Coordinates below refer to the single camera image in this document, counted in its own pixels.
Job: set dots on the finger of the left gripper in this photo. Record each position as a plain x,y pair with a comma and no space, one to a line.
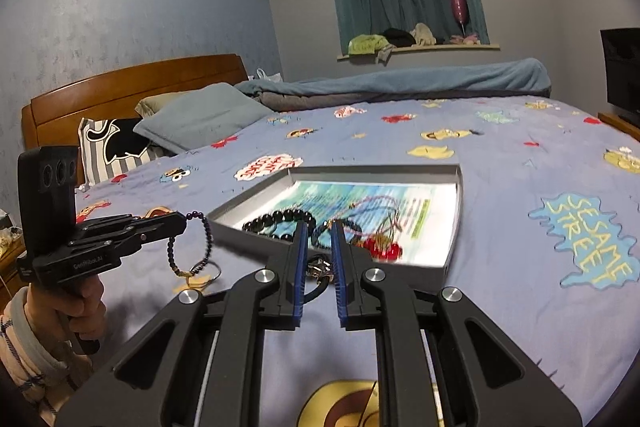
146,230
107,224

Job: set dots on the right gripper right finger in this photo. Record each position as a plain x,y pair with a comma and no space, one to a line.
441,359

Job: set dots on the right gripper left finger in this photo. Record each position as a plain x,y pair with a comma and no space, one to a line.
198,362

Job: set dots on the silver wire bangle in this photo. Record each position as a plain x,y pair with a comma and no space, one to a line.
204,274

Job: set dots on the left forearm plaid sleeve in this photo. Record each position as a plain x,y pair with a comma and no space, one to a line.
35,382

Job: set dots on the left hand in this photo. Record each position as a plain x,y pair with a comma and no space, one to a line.
83,307

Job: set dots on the black white striped pillow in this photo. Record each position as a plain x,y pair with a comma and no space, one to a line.
110,148

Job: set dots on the wooden headboard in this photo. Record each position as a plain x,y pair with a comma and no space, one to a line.
52,118

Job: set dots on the grey shallow cardboard box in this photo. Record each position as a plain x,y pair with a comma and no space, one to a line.
261,238

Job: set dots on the grey blue pillow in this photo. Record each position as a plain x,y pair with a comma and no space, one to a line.
202,117

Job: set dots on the olive pillow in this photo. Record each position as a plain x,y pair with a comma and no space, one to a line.
151,105

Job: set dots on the printed paper sheet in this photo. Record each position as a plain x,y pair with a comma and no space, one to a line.
412,223

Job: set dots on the green cloth on sill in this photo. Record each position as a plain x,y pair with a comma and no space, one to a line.
368,45

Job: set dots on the rolled blue blanket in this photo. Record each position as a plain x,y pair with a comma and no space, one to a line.
523,77

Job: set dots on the black cloth on sill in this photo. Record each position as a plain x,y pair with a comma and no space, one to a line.
399,38

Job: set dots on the beige cloth on sill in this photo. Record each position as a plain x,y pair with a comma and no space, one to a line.
423,36

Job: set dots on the wooden window sill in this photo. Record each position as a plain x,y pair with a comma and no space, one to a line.
424,49

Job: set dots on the pink cloth on sill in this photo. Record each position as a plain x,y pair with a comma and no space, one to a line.
469,40

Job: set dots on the black television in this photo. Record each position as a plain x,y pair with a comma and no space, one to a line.
621,51

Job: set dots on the pink balloon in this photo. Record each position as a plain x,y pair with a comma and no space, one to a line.
460,11

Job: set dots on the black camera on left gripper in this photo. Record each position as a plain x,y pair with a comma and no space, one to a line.
46,180

